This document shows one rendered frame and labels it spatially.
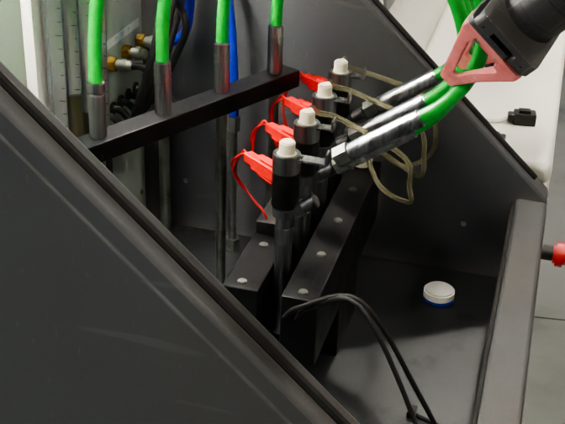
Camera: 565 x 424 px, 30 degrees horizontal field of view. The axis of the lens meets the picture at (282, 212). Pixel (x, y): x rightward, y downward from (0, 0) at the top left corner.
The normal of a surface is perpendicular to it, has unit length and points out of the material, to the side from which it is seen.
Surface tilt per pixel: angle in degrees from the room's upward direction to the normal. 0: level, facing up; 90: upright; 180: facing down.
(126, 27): 90
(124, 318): 90
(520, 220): 0
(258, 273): 0
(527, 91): 0
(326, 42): 90
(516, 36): 44
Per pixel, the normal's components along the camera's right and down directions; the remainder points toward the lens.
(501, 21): 0.54, -0.40
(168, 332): -0.26, 0.45
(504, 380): 0.04, -0.88
